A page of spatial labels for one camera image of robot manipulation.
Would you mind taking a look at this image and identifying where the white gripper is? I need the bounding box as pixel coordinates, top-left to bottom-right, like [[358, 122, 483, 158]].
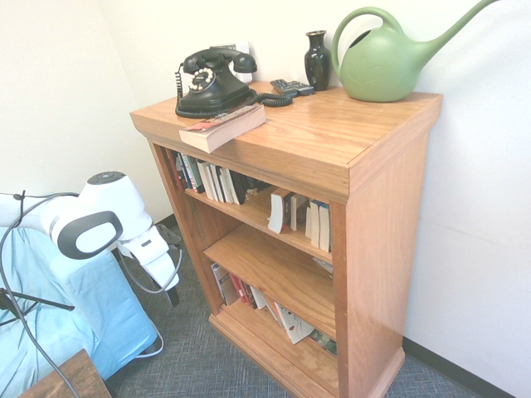
[[117, 226, 182, 308]]

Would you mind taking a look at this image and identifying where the thick red black paperback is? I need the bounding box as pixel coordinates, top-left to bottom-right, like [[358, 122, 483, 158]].
[[178, 103, 267, 154]]

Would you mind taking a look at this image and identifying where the light blue cloth cover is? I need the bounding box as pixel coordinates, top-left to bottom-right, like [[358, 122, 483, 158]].
[[0, 226, 161, 398]]

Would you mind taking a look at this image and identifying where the orange white thin book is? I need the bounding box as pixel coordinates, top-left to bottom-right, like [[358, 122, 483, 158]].
[[263, 294, 283, 328]]

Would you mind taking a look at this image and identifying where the black tripod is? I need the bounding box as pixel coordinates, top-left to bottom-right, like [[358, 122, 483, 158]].
[[0, 285, 76, 328]]

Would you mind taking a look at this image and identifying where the white red lettered book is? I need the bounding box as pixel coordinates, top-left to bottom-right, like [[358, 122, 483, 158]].
[[185, 155, 207, 195]]

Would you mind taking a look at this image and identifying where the white illustrated large book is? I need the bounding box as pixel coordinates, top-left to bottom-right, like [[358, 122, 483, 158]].
[[273, 301, 315, 345]]

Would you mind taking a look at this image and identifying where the blue spine book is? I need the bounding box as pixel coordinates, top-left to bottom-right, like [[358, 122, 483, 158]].
[[178, 152, 195, 192]]

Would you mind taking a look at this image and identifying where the black book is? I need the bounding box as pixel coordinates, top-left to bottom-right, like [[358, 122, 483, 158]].
[[230, 169, 253, 206]]

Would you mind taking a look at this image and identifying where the red spine book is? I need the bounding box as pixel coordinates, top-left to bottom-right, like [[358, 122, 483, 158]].
[[165, 148, 184, 191]]

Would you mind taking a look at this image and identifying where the dark wooden table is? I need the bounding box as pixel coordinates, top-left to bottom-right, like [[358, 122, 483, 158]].
[[18, 347, 111, 398]]

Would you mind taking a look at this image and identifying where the dark glossy book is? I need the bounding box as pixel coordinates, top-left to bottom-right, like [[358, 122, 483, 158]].
[[244, 176, 273, 204]]

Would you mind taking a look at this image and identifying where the brown spine book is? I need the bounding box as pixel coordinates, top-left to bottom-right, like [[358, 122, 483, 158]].
[[283, 191, 298, 233]]

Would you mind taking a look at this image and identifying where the blue topped paperback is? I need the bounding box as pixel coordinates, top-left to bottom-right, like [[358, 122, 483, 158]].
[[304, 201, 321, 250], [317, 202, 334, 254]]

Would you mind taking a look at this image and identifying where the dark camouflage cover book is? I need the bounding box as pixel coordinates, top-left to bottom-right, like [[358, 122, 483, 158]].
[[309, 328, 339, 357]]

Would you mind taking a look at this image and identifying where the wooden oak bookshelf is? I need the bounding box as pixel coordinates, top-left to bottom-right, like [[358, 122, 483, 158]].
[[129, 80, 444, 398]]

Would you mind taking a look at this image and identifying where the black rotary telephone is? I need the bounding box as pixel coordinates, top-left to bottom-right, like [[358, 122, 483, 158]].
[[173, 47, 300, 120]]

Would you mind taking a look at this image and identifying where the black remote control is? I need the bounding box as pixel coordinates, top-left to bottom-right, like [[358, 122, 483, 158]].
[[290, 80, 315, 97], [270, 78, 300, 95]]

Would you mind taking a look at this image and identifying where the black glossy vase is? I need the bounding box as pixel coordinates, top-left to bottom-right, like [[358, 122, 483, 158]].
[[304, 30, 332, 92]]

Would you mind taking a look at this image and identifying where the green plastic watering can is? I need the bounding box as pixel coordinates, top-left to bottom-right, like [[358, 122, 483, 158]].
[[330, 0, 505, 104]]

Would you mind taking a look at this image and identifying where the white floor cable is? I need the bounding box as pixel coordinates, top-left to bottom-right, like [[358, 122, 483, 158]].
[[133, 325, 165, 360]]

